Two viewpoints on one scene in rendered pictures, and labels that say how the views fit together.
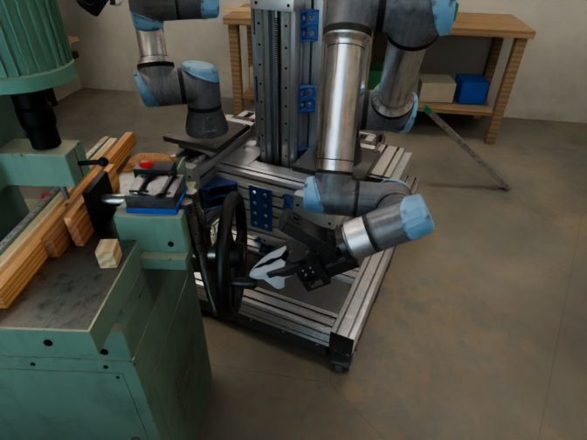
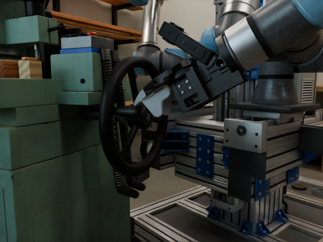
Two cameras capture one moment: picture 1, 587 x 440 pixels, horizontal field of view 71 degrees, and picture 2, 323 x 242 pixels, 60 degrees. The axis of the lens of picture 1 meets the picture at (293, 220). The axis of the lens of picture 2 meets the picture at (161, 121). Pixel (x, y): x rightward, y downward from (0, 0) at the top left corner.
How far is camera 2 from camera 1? 0.58 m
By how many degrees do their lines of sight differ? 36
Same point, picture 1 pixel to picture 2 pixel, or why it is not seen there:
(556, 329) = not seen: outside the picture
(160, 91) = not seen: hidden behind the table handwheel
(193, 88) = (167, 61)
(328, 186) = (225, 24)
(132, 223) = (60, 61)
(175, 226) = (87, 61)
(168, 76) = (153, 53)
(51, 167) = (29, 25)
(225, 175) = (181, 127)
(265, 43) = not seen: hidden behind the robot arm
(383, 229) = (266, 10)
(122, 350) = (6, 154)
